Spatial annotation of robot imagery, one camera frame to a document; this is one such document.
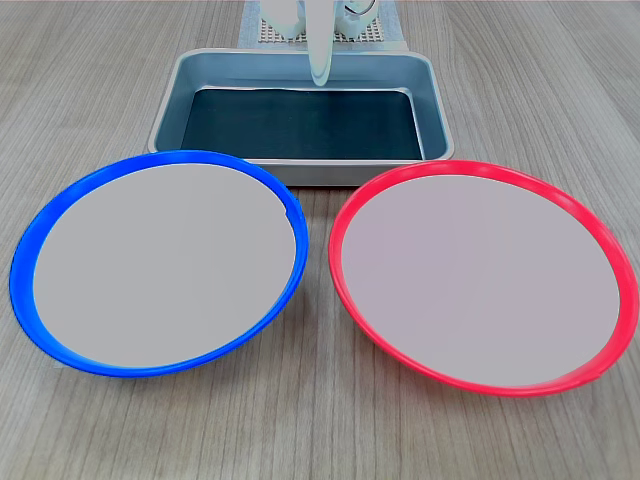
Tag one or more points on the blue-rimmed white plate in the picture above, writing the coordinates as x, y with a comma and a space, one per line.
165, 270

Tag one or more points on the steel tray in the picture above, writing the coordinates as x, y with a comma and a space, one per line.
169, 125

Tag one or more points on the red-rimmed white plate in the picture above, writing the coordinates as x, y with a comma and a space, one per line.
480, 280

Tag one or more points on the pale perforated base plate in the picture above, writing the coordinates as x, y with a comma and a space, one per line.
373, 33

